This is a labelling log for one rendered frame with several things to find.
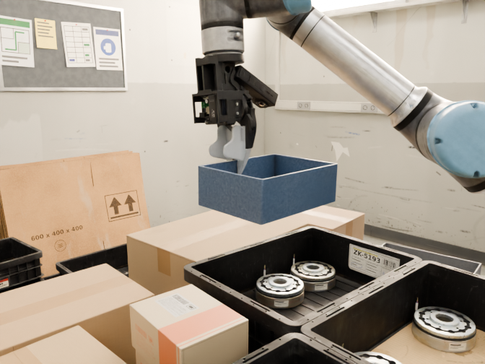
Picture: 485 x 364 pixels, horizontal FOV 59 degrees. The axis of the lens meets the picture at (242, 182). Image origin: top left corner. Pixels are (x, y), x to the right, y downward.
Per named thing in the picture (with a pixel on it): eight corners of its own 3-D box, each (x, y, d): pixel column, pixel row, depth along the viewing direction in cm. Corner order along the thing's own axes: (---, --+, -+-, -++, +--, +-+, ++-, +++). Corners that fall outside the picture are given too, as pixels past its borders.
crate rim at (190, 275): (311, 233, 110) (311, 224, 110) (424, 269, 88) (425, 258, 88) (180, 277, 85) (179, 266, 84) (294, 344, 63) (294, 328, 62)
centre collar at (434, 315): (438, 310, 81) (438, 308, 81) (464, 322, 77) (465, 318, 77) (424, 319, 78) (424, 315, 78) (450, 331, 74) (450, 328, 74)
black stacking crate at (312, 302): (309, 269, 112) (311, 227, 110) (419, 312, 90) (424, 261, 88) (182, 322, 87) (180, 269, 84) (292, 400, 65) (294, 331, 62)
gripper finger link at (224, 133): (206, 177, 79) (203, 126, 78) (230, 172, 83) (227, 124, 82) (216, 178, 77) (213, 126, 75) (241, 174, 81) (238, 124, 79)
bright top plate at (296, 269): (307, 259, 107) (307, 257, 107) (343, 270, 100) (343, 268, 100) (282, 271, 99) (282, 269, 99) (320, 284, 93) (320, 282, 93)
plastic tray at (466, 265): (358, 278, 121) (359, 261, 120) (384, 257, 136) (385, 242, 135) (463, 308, 104) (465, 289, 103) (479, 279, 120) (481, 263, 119)
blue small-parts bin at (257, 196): (273, 187, 88) (274, 153, 87) (335, 201, 78) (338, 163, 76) (197, 205, 75) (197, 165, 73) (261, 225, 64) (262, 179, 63)
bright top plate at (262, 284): (283, 271, 99) (283, 269, 99) (313, 288, 91) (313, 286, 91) (247, 282, 94) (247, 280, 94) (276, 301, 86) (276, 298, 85)
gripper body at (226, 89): (193, 127, 77) (188, 58, 75) (229, 125, 83) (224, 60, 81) (221, 126, 71) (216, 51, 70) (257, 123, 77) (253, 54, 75)
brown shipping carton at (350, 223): (254, 254, 151) (255, 211, 148) (290, 238, 167) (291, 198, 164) (330, 279, 132) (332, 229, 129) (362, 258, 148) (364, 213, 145)
